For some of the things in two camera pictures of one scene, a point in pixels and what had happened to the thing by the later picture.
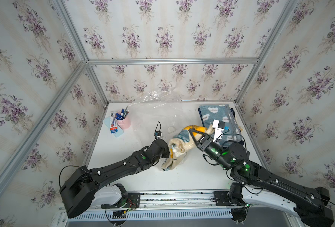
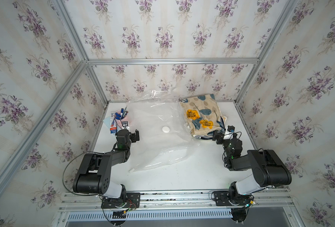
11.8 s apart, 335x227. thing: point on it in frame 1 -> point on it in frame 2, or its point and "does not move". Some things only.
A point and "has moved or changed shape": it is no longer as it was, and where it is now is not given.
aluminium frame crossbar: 172,60 does not move
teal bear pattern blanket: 223,113 has moved or changed shape
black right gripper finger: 204,142 -> 215,134
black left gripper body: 164,154 -> 132,137
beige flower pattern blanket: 189,137 -> 203,116
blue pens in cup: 124,113 does not move
